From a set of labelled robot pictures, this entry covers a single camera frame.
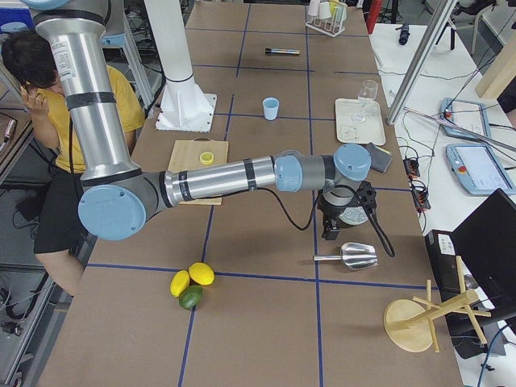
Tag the whole green lime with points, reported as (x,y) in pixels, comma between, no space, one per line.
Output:
(191,297)

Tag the green bowl of ice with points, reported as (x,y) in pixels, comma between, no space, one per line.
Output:
(353,216)

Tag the aluminium frame post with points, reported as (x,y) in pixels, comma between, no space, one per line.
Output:
(437,23)

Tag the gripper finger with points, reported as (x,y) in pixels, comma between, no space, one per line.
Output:
(330,231)

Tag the white wire cup rack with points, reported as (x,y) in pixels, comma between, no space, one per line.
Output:
(327,17)

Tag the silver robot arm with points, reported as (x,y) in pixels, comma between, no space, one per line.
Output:
(119,198)

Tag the whole yellow lemon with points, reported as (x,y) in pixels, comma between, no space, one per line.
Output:
(201,273)
(179,283)

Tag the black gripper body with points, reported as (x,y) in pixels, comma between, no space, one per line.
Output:
(330,213)

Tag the wooden mug tree stand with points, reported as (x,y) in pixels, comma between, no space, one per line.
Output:
(410,323)

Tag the black laptop monitor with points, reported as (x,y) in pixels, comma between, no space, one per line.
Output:
(486,242)

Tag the steel muddler black tip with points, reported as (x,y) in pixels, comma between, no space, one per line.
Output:
(282,52)

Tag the blue teach pendant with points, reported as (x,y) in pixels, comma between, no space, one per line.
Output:
(478,170)
(468,115)

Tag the person in yellow shirt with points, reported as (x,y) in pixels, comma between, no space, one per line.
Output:
(28,57)

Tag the cream bear tray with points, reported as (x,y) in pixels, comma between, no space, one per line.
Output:
(357,124)

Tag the blue teach pendant near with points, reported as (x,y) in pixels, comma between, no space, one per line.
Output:
(478,170)

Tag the light blue plastic cup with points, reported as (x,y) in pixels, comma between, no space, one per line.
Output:
(270,108)

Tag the wooden cutting board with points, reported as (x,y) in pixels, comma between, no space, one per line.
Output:
(185,153)

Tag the grey folded cloth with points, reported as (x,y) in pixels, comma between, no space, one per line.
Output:
(380,158)

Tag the clear wine glass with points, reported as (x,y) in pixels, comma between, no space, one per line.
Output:
(367,93)

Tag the yellow lemon half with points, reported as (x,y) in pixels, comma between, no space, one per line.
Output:
(206,158)

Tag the blue teach pendant far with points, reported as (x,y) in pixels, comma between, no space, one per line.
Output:
(468,115)

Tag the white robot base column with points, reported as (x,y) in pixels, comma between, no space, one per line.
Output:
(183,107)

